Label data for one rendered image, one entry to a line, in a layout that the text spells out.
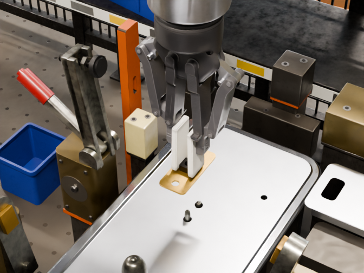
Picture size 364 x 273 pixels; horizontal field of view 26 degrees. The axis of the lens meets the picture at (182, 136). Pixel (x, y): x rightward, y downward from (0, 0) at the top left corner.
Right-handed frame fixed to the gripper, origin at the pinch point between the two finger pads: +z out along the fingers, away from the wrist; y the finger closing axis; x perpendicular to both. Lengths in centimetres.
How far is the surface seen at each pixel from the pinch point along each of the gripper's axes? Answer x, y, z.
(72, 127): 0.8, 17.6, 4.4
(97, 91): -1.1, 14.4, -1.9
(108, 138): -1.0, 13.1, 5.8
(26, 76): 0.5, 25.0, -1.2
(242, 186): -9.2, -3.5, 13.3
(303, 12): -49, 6, 10
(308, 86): -29.8, -3.7, 9.3
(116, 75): -51, 49, 43
